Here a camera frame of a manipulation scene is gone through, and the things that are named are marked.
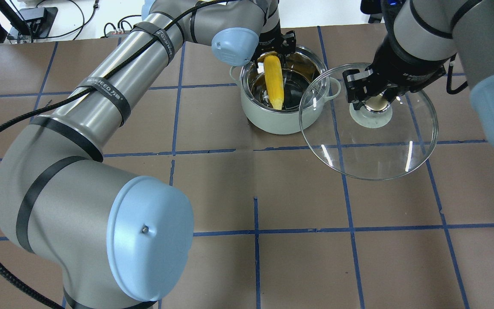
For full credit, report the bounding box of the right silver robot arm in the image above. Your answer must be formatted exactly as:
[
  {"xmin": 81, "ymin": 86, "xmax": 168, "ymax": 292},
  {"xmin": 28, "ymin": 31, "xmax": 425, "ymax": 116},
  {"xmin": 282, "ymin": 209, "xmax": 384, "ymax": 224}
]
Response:
[{"xmin": 343, "ymin": 0, "xmax": 494, "ymax": 147}]

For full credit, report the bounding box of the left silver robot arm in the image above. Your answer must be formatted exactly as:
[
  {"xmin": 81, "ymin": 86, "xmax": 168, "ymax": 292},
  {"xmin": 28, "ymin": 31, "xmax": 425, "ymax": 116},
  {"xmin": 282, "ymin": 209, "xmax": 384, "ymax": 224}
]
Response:
[{"xmin": 0, "ymin": 0, "xmax": 280, "ymax": 309}]

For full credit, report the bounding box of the pale green cooking pot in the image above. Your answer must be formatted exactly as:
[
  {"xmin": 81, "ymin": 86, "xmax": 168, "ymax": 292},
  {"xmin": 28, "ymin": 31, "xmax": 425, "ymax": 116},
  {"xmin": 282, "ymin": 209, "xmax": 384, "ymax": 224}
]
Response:
[{"xmin": 235, "ymin": 45, "xmax": 341, "ymax": 135}]

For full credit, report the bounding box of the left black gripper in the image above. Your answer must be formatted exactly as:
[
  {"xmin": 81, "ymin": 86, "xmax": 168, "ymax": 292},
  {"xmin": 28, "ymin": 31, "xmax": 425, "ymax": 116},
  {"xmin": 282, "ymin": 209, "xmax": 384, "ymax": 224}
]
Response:
[{"xmin": 251, "ymin": 17, "xmax": 297, "ymax": 73}]

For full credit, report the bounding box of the glass pot lid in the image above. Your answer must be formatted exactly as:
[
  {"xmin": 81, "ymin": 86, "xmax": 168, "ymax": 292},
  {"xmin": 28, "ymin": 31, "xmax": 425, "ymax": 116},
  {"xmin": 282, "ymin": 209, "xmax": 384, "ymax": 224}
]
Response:
[{"xmin": 299, "ymin": 63, "xmax": 439, "ymax": 181}]

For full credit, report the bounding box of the yellow corn cob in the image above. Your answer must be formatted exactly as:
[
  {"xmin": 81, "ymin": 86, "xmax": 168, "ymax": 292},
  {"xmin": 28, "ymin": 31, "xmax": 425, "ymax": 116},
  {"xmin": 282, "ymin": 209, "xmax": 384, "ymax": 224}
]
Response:
[{"xmin": 263, "ymin": 55, "xmax": 284, "ymax": 111}]

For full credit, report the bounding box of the small orange connector board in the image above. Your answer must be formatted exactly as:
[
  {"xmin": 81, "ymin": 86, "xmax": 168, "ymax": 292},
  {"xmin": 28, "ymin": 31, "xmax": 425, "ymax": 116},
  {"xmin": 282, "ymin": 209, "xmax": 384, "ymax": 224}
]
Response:
[{"xmin": 104, "ymin": 29, "xmax": 130, "ymax": 38}]

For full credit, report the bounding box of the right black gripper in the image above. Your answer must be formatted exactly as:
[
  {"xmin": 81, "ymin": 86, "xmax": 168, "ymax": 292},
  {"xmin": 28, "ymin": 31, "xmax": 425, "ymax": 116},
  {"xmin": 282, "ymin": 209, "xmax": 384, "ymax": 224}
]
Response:
[{"xmin": 342, "ymin": 34, "xmax": 446, "ymax": 111}]

